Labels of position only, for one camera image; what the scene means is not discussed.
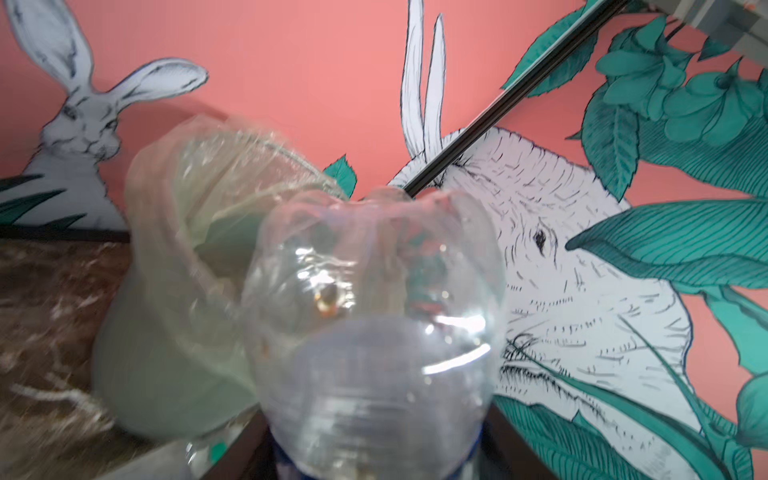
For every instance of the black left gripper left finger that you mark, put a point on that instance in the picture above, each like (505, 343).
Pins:
(250, 457)

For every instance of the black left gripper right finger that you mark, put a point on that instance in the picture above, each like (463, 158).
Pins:
(505, 454)

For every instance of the blue label clear water bottle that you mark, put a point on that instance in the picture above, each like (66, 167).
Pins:
(371, 329)

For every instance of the grey mesh waste bin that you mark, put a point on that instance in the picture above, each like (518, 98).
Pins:
(147, 384)

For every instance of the clear plastic bin liner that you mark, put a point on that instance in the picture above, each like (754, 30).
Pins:
(195, 200)

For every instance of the right black frame post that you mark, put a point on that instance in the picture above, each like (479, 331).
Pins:
(584, 28)

